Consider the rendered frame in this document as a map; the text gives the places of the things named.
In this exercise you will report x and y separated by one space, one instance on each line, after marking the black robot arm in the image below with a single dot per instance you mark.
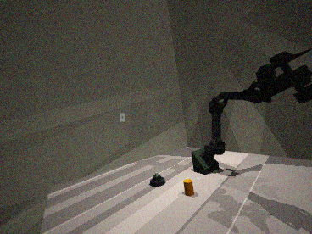
265 74

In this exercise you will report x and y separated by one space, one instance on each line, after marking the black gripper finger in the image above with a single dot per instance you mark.
289 57
307 91

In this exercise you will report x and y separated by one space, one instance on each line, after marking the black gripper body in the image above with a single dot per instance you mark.
287 80

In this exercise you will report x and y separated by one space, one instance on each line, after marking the orange knob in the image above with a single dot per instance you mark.
188 186

